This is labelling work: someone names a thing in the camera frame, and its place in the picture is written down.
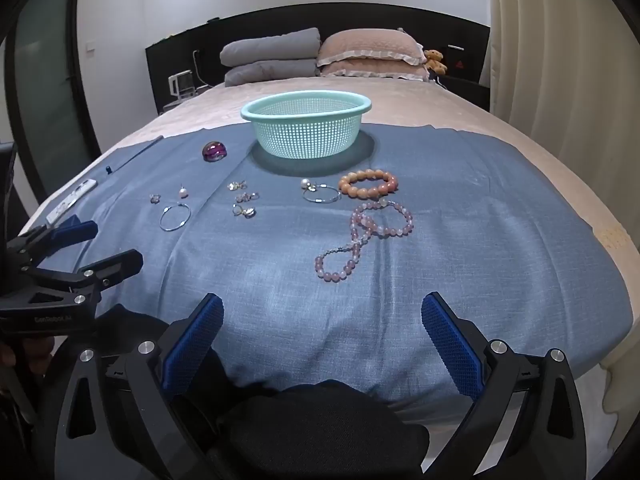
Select black nightstand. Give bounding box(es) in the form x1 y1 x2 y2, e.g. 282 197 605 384
442 75 491 109

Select silver hoop earring with pearl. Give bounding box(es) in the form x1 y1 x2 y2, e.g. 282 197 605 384
300 178 342 204

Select person's left hand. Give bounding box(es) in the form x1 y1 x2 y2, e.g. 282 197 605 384
0 337 55 377

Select plain silver hoop earring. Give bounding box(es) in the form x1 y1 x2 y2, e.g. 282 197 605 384
159 203 192 232

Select grey pillow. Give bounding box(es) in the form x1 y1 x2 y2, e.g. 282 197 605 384
224 59 321 87
220 28 322 67

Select brown teddy bear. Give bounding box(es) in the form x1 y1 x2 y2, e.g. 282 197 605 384
424 49 448 75

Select pink frilled pillow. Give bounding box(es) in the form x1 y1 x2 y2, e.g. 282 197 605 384
316 29 427 67
320 57 431 82

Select black headboard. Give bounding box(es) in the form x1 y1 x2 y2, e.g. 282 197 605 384
145 3 492 116

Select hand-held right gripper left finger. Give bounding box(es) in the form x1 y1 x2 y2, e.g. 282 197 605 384
37 292 226 480

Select blue cloth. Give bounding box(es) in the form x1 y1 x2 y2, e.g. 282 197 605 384
37 122 633 411

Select white bedside device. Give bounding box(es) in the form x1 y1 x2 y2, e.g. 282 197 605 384
168 69 196 98

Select blue pen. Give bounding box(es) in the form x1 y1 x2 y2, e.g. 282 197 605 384
105 135 166 175

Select person's black trouser legs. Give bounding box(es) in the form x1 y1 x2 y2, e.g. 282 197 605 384
95 302 431 480

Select white smartphone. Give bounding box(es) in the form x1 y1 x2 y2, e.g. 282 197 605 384
46 179 98 226

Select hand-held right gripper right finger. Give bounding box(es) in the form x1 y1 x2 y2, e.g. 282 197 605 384
420 291 588 480

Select white cable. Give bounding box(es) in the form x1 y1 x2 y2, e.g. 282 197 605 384
192 50 211 88

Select beige bedspread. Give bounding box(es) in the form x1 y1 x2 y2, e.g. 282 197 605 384
22 77 640 376

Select orange bead bracelet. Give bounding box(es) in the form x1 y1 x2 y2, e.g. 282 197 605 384
338 169 399 197

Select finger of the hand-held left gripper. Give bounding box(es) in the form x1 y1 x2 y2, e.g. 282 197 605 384
15 248 145 307
7 219 99 266

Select dark framed glass door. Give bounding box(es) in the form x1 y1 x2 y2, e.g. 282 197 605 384
5 0 103 196

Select cream curtain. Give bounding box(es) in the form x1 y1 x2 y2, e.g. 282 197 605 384
487 0 640 171

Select mint green plastic basket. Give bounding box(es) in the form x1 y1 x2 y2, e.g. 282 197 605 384
240 90 373 159

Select pink bead necklace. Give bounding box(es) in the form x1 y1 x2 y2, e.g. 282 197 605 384
314 200 415 282

